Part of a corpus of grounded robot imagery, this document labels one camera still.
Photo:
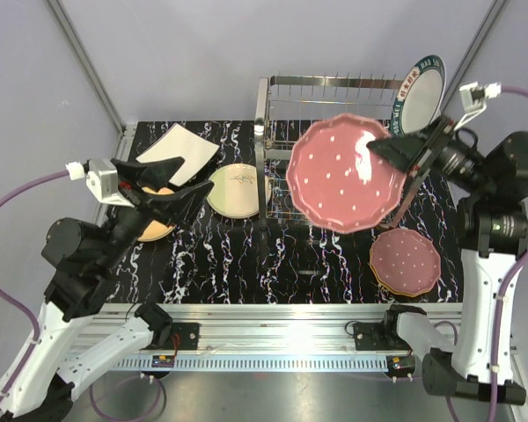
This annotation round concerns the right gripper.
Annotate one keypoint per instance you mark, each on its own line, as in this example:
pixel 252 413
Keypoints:
pixel 402 150

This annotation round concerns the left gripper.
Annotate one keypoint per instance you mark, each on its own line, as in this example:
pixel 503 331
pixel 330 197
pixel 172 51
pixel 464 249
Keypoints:
pixel 179 208

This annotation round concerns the grey green-rimmed plate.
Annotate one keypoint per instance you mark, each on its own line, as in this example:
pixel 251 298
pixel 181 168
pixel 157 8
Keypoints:
pixel 418 99

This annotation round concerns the cream bordered plate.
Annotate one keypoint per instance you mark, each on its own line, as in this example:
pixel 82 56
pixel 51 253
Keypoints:
pixel 235 191

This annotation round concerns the pink dotted plate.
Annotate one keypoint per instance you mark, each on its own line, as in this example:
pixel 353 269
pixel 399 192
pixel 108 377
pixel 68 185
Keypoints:
pixel 406 256
pixel 336 182

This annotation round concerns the yellow dotted plate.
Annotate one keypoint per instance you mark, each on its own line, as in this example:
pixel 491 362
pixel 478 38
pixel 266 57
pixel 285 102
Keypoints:
pixel 396 288

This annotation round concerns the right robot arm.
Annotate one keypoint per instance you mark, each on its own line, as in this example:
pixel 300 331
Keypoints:
pixel 493 239

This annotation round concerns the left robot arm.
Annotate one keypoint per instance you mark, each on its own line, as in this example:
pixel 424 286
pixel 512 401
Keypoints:
pixel 41 384

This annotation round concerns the stainless steel dish rack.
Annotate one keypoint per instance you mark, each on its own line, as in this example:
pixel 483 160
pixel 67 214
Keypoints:
pixel 287 106

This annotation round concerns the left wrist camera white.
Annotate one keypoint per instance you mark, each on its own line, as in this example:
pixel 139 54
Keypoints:
pixel 101 178

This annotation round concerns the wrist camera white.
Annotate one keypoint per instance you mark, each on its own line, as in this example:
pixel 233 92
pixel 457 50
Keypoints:
pixel 474 98
pixel 101 178

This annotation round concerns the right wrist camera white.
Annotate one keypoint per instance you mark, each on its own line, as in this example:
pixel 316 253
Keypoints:
pixel 474 98

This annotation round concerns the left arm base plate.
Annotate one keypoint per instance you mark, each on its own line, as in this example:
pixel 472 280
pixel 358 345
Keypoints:
pixel 184 335

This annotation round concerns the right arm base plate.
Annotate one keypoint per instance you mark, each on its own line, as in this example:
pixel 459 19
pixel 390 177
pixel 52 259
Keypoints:
pixel 374 337

